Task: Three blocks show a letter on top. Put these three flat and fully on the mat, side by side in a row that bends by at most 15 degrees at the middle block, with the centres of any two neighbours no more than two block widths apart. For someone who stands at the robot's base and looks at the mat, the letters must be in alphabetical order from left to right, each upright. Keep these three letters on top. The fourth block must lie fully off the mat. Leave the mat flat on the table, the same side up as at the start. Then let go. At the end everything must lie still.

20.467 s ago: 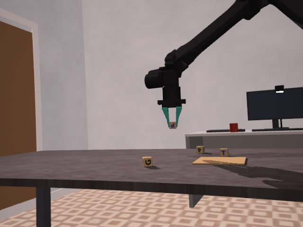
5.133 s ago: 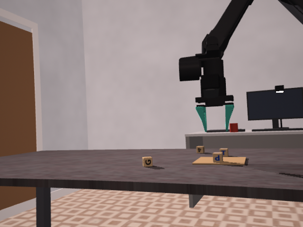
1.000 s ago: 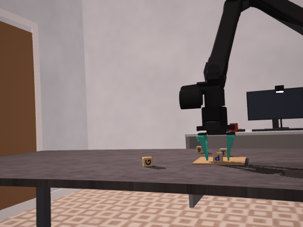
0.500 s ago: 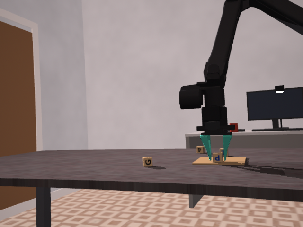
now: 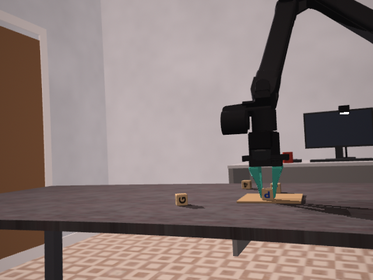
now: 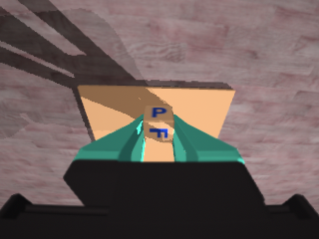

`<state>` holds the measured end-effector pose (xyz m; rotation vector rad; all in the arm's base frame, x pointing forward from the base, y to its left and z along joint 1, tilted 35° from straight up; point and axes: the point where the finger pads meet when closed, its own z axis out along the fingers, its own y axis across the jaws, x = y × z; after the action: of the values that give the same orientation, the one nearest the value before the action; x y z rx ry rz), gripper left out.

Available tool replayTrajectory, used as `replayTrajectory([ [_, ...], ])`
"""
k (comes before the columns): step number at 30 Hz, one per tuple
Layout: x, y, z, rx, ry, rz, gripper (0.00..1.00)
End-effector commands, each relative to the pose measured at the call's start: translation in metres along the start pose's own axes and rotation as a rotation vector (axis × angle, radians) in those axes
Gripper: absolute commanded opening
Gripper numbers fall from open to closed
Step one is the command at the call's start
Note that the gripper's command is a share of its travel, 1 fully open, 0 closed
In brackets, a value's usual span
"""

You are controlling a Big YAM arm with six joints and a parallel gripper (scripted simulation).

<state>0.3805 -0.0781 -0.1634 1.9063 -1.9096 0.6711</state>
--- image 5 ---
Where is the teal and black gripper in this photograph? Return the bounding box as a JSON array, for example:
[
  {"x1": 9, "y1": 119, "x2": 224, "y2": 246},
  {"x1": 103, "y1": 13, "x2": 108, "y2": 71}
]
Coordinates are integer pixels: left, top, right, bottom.
[{"x1": 242, "y1": 154, "x2": 290, "y2": 198}]

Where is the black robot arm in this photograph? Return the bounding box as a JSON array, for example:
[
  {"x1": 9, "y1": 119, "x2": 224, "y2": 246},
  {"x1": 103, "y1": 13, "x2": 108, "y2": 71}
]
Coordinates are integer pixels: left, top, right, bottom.
[{"x1": 220, "y1": 0, "x2": 373, "y2": 160}]

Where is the tan letter block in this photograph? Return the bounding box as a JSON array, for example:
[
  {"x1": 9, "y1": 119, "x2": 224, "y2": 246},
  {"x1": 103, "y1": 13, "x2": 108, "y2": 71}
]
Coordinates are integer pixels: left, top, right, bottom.
[
  {"x1": 242, "y1": 180, "x2": 252, "y2": 189},
  {"x1": 270, "y1": 183, "x2": 281, "y2": 193},
  {"x1": 262, "y1": 188, "x2": 274, "y2": 200},
  {"x1": 175, "y1": 193, "x2": 188, "y2": 206}
]

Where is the tan flat mat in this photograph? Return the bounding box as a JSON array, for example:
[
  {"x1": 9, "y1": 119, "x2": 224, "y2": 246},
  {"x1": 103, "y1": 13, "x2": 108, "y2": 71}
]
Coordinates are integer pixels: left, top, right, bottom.
[{"x1": 237, "y1": 194, "x2": 303, "y2": 204}]

